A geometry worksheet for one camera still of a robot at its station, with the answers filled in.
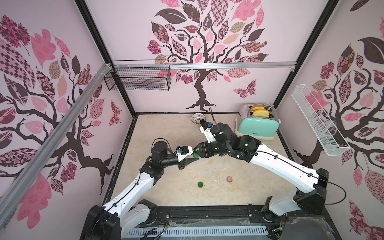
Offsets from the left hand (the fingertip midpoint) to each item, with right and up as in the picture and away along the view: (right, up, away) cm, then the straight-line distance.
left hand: (195, 156), depth 74 cm
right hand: (+2, +4, -5) cm, 7 cm away
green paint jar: (0, +2, -9) cm, 10 cm away
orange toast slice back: (+42, +28, +24) cm, 56 cm away
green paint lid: (+3, -18, +10) cm, 21 cm away
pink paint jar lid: (+20, -16, +12) cm, 28 cm away
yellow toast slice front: (+42, +24, +20) cm, 52 cm away
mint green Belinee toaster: (+43, +14, +19) cm, 49 cm away
